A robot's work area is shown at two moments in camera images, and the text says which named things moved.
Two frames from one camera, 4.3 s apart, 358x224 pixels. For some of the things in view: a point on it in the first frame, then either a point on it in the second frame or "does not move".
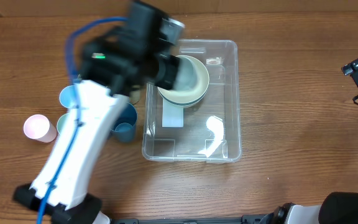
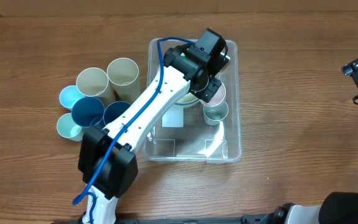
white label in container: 173,116 does not move
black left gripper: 165,76 -> 207,89
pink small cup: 39,127 -> 219,96
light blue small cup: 68,97 does not move
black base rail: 270,218 does not move
